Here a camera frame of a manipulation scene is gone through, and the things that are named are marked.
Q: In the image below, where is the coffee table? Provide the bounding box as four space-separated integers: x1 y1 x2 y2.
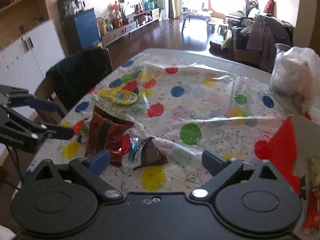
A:
181 9 211 32

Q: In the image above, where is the polka dot plastic tablecloth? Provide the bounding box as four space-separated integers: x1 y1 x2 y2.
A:
24 52 320 196

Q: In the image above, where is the clear bowl with plastic bag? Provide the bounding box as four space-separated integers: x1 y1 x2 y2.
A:
270 43 319 116

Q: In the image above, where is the long low tv cabinet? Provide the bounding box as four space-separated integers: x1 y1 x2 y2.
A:
101 8 161 47

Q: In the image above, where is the blue panel black cabinet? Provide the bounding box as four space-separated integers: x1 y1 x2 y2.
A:
57 0 101 54

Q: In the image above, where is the sofa with piled clothes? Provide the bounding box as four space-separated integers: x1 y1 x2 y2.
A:
210 8 295 73

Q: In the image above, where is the yellow snack packet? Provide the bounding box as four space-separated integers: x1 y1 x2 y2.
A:
98 89 138 106

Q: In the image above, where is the wooden wall shelf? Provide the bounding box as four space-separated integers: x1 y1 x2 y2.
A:
1 0 49 49

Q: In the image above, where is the white storage cabinet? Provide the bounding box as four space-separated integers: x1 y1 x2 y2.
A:
0 19 66 120

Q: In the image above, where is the dark triangular foil snack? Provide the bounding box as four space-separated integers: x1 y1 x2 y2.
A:
130 137 168 171

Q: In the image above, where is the brown orange snack bag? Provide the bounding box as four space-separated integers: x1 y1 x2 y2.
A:
85 106 134 167

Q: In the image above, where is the dark wooden dining chair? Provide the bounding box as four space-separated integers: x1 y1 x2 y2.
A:
35 47 113 124

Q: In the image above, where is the red and white cardboard box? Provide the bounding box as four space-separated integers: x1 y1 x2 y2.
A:
254 115 319 233

